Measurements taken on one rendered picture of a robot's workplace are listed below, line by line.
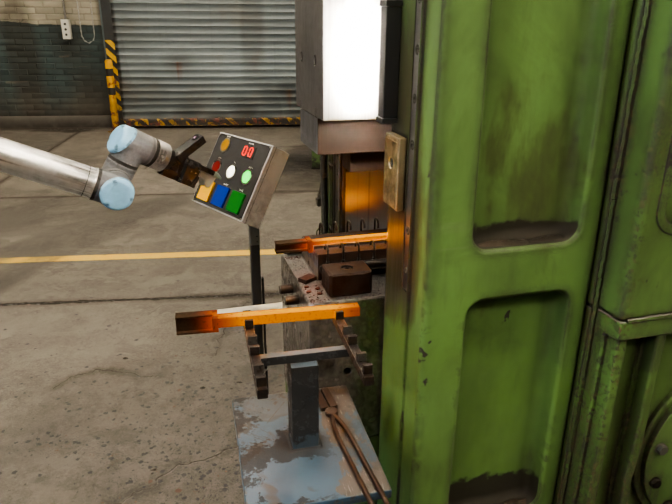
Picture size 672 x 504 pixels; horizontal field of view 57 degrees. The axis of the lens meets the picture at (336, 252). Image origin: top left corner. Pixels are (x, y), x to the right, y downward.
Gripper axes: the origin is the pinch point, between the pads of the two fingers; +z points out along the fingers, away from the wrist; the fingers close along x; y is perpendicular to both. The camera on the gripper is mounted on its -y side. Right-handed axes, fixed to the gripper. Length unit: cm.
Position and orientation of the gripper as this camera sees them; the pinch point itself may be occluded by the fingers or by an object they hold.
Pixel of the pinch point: (218, 175)
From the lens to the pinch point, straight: 210.7
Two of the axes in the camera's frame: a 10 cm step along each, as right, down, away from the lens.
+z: 6.5, 2.7, 7.1
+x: 6.6, 2.7, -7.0
